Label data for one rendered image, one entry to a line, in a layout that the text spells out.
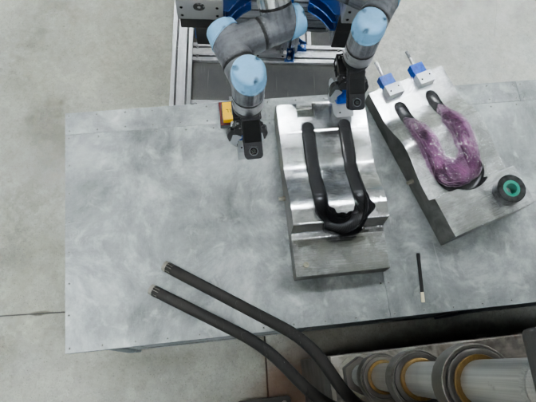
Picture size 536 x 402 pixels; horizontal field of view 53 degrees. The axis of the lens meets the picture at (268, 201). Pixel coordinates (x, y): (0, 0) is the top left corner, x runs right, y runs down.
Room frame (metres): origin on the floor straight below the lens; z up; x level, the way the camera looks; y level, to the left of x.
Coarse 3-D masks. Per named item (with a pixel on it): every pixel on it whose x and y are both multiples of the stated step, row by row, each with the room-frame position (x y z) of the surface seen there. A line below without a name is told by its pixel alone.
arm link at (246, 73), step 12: (240, 60) 0.61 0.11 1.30; (252, 60) 0.61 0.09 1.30; (228, 72) 0.60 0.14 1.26; (240, 72) 0.58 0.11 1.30; (252, 72) 0.58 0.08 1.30; (264, 72) 0.59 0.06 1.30; (240, 84) 0.56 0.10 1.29; (252, 84) 0.56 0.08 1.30; (264, 84) 0.58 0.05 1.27; (240, 96) 0.56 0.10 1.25; (252, 96) 0.56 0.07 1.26
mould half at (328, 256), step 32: (288, 128) 0.67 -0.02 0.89; (320, 128) 0.69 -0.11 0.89; (352, 128) 0.71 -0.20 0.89; (288, 160) 0.58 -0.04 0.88; (320, 160) 0.60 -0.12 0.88; (288, 192) 0.47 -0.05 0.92; (288, 224) 0.41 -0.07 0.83; (320, 224) 0.40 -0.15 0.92; (320, 256) 0.33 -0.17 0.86; (352, 256) 0.34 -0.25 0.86; (384, 256) 0.36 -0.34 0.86
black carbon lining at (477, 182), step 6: (432, 90) 0.90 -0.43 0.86; (426, 96) 0.88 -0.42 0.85; (432, 96) 0.89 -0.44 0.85; (438, 96) 0.89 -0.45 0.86; (402, 102) 0.84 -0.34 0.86; (432, 102) 0.87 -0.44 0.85; (438, 102) 0.87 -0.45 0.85; (396, 108) 0.82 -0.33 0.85; (402, 108) 0.83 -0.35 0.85; (402, 114) 0.81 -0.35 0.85; (408, 114) 0.81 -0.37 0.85; (402, 120) 0.78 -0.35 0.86; (480, 174) 0.65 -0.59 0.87; (474, 180) 0.63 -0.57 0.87; (480, 180) 0.63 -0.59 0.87; (444, 186) 0.60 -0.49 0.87; (462, 186) 0.61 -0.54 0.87; (468, 186) 0.61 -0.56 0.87; (474, 186) 0.61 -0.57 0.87
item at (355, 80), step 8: (352, 72) 0.77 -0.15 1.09; (360, 72) 0.77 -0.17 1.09; (352, 80) 0.75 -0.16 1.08; (360, 80) 0.76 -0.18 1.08; (352, 88) 0.73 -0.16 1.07; (360, 88) 0.74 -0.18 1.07; (352, 96) 0.72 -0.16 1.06; (360, 96) 0.72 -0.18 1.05; (352, 104) 0.70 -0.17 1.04; (360, 104) 0.70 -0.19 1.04
